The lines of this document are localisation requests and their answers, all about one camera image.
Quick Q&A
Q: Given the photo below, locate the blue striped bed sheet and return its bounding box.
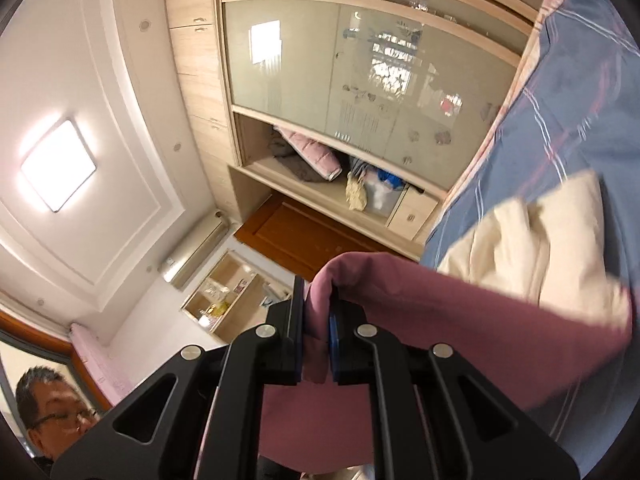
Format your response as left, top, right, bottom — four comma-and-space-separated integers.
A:
421, 0, 639, 479

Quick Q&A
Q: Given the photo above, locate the brown wooden door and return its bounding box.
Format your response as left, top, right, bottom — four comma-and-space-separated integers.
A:
234, 192, 402, 281

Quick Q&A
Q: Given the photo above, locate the translucent plastic storage box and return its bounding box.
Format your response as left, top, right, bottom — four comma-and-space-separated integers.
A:
363, 170, 404, 218

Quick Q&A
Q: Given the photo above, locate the person's head with glasses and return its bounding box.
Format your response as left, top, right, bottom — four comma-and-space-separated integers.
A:
15, 366, 100, 462

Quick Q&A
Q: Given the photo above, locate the pink and white hooded jacket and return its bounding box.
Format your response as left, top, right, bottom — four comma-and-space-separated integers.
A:
259, 169, 632, 474

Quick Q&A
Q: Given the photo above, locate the pink puffer jacket in wardrobe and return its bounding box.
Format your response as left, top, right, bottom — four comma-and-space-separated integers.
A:
274, 126, 342, 181

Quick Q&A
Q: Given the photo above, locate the white wall air conditioner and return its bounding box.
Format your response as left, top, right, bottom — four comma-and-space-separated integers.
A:
158, 209, 230, 289

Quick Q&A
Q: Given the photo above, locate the yellow cloth on box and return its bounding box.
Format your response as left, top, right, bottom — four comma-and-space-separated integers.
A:
345, 172, 368, 211

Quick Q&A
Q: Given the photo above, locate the light wood sliding wardrobe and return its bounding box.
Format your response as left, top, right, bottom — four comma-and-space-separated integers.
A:
165, 0, 542, 259

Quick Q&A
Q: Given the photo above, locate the open wall shelf unit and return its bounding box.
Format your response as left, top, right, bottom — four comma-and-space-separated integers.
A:
181, 252, 292, 344

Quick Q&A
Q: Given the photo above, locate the square ceiling light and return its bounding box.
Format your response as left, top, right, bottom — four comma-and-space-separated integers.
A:
16, 118, 98, 214

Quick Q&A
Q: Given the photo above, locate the blue garment in wardrobe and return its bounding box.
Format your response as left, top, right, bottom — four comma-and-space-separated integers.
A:
378, 169, 405, 190

